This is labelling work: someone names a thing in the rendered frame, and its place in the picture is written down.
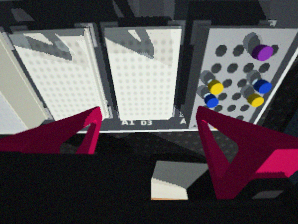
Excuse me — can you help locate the white well plate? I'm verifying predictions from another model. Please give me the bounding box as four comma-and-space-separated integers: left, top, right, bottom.
104, 26, 181, 120
9, 28, 110, 121

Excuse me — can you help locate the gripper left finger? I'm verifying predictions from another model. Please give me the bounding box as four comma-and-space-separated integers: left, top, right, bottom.
0, 106, 102, 154

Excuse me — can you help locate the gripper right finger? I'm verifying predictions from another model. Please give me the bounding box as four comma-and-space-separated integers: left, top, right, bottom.
196, 106, 298, 199

